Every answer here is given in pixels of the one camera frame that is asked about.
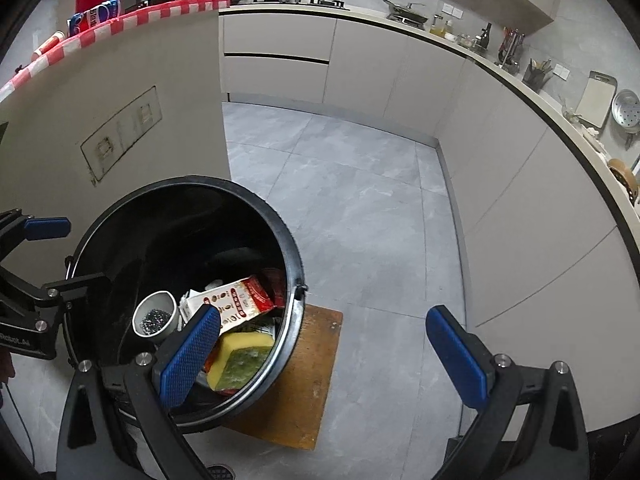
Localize yellow oil bottle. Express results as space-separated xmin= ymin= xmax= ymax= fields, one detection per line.
xmin=430 ymin=13 xmax=452 ymax=38

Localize crushed blue soda can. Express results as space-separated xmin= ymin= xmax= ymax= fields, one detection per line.
xmin=68 ymin=0 xmax=120 ymax=37

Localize kitchen island cabinet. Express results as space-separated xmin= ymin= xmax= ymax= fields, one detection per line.
xmin=1 ymin=12 xmax=230 ymax=285

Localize gas stove top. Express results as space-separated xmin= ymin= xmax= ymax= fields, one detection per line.
xmin=240 ymin=0 xmax=348 ymax=11

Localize steel wool scrubber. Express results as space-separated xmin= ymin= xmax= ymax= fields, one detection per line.
xmin=140 ymin=309 xmax=171 ymax=336

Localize white cutting board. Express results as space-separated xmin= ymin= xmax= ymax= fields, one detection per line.
xmin=575 ymin=70 xmax=617 ymax=130

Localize red white milk carton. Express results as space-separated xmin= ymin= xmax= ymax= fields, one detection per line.
xmin=178 ymin=276 xmax=274 ymax=334

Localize round metal steamer plate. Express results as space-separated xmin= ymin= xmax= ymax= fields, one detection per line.
xmin=611 ymin=89 xmax=640 ymax=133

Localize lower kitchen cabinets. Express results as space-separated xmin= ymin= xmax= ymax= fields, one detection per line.
xmin=221 ymin=4 xmax=639 ymax=429

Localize red paper cup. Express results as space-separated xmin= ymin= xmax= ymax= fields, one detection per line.
xmin=30 ymin=30 xmax=66 ymax=61

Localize black microwave oven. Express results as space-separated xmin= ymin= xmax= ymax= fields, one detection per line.
xmin=124 ymin=0 xmax=175 ymax=14

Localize black round trash bin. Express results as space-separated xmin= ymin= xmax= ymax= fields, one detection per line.
xmin=63 ymin=176 xmax=306 ymax=434

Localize white blue paper cup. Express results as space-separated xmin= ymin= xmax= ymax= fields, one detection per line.
xmin=131 ymin=290 xmax=180 ymax=344

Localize yellow sponge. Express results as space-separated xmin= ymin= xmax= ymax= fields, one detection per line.
xmin=204 ymin=332 xmax=274 ymax=392

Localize dark glass bottle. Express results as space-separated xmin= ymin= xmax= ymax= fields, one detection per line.
xmin=473 ymin=23 xmax=492 ymax=54

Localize pan on counter rack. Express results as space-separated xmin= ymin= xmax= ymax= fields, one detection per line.
xmin=383 ymin=0 xmax=428 ymax=29

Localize wooden bowl on counter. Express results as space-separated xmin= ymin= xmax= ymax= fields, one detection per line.
xmin=606 ymin=158 xmax=639 ymax=204

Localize red white checkered tablecloth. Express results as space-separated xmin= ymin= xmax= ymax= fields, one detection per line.
xmin=1 ymin=0 xmax=231 ymax=101

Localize black utensil holder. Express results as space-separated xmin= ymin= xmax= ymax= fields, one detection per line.
xmin=522 ymin=58 xmax=553 ymax=93

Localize wooden board under bin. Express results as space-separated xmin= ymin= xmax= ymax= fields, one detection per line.
xmin=224 ymin=304 xmax=343 ymax=451

